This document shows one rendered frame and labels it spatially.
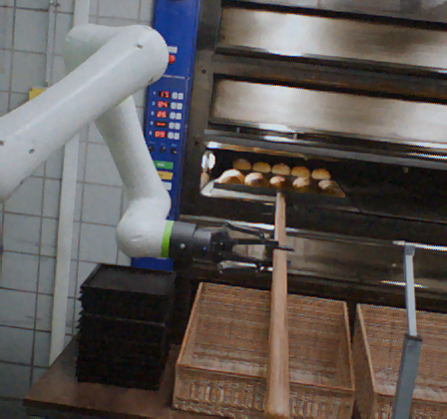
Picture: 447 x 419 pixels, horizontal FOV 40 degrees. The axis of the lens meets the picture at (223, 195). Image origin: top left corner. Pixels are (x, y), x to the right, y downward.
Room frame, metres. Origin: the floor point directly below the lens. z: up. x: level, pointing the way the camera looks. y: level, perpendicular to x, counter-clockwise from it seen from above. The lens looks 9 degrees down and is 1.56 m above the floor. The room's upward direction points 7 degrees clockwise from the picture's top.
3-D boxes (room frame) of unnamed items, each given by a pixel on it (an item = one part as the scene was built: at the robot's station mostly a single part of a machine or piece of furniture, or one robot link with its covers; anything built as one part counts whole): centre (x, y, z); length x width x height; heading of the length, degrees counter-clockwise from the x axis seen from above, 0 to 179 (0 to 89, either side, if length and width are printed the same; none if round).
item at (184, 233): (1.48, 0.08, 1.20); 0.12 x 0.06 x 0.09; 176
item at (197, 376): (2.00, -0.21, 0.72); 0.56 x 0.49 x 0.28; 86
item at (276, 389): (1.52, -0.16, 1.20); 1.71 x 0.03 x 0.03; 176
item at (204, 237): (1.47, 0.01, 1.20); 0.09 x 0.07 x 0.08; 86
